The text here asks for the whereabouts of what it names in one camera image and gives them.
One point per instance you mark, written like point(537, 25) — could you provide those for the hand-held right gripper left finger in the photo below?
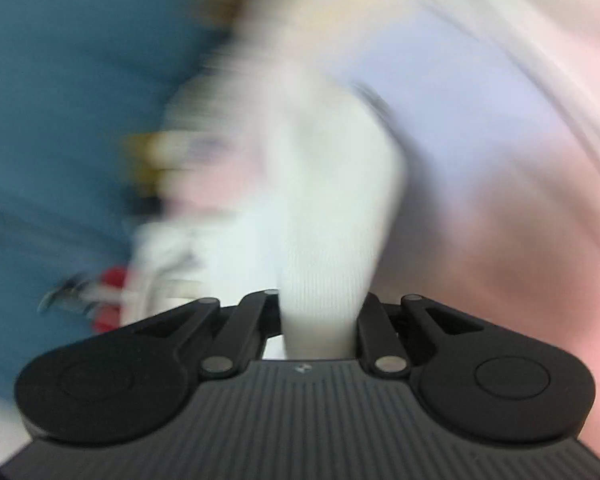
point(249, 321)

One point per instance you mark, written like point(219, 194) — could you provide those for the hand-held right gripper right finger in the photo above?
point(376, 331)

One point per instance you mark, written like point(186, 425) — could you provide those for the white knit garment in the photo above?
point(330, 230)

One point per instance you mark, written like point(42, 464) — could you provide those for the red and grey object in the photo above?
point(111, 285)

